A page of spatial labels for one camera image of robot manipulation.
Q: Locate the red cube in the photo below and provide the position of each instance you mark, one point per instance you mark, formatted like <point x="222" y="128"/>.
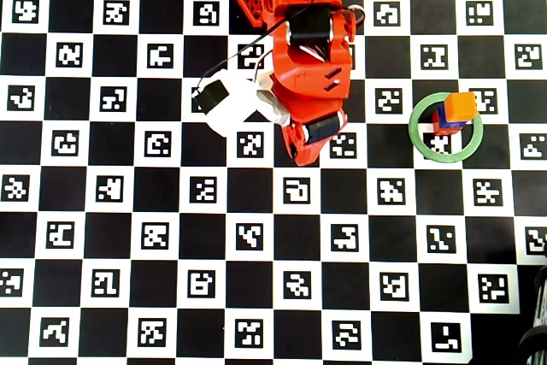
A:
<point x="437" y="123"/>

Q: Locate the blue cube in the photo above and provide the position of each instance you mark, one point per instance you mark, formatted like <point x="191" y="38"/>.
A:
<point x="448" y="122"/>

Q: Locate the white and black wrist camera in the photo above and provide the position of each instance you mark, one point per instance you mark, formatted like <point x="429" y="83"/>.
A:
<point x="233" y="102"/>

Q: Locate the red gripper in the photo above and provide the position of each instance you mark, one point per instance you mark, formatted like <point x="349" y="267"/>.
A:
<point x="321" y="130"/>

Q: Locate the orange cube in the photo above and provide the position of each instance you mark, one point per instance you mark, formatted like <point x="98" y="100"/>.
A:
<point x="460" y="105"/>

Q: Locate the black white marker mat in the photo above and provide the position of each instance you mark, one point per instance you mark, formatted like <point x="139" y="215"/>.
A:
<point x="171" y="211"/>

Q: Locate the black stand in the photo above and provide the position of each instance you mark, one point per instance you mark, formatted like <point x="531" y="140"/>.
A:
<point x="540" y="296"/>

